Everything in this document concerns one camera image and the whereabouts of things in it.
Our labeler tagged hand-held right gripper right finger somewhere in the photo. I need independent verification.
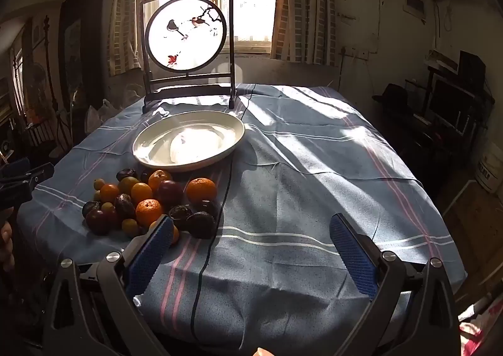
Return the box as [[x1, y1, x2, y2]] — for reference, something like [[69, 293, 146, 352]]
[[329, 214, 461, 356]]

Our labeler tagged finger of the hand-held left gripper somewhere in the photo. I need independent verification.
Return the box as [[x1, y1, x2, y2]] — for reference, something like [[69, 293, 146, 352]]
[[0, 159, 31, 180], [0, 163, 55, 186]]

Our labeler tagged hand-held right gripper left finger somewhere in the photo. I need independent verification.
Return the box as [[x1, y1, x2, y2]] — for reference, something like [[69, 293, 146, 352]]
[[43, 214, 175, 356]]

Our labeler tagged bumpy orange mandarin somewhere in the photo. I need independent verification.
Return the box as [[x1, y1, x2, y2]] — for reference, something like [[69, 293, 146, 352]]
[[148, 170, 174, 191], [185, 177, 218, 204], [135, 199, 163, 228]]

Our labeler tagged red tomato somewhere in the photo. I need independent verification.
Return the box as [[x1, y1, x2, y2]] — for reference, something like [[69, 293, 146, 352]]
[[104, 209, 122, 229]]

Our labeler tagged greenish yellow citrus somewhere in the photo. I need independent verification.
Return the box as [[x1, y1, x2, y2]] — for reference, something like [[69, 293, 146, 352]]
[[119, 176, 141, 195]]

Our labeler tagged white ceramic plate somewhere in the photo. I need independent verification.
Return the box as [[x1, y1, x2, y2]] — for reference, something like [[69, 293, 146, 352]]
[[132, 110, 246, 173]]

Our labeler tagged person's left hand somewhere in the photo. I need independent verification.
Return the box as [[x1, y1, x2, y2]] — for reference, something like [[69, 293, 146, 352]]
[[0, 219, 16, 274]]

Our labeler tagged clear plastic bag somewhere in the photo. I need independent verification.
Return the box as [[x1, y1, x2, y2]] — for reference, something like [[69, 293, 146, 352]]
[[86, 98, 119, 133]]

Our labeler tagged blue striped tablecloth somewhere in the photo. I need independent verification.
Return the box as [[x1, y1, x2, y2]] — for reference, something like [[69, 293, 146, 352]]
[[29, 83, 468, 356]]

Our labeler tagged red white cloth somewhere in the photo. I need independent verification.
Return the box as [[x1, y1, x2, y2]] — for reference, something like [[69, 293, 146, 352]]
[[457, 293, 503, 356]]

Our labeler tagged white bucket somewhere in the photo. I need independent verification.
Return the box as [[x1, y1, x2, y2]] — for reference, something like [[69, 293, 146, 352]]
[[475, 143, 503, 195]]

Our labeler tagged black hat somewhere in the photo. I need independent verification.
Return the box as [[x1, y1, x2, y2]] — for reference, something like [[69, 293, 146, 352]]
[[373, 83, 410, 110]]

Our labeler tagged checked beige curtain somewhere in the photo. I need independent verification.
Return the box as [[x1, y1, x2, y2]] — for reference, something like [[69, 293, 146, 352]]
[[107, 0, 163, 77], [270, 0, 339, 64]]

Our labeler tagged round painted screen stand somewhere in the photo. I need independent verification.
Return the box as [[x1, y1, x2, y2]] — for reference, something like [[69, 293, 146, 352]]
[[142, 0, 240, 113]]

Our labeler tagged black speaker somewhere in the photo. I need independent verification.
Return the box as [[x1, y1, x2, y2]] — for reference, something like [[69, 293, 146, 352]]
[[458, 50, 487, 86]]

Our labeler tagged black cable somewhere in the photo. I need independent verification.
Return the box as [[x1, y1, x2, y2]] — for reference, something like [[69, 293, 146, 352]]
[[190, 159, 234, 343]]

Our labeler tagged white wall panel box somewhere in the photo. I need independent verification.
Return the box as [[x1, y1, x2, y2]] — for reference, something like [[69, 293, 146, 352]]
[[404, 0, 427, 23]]

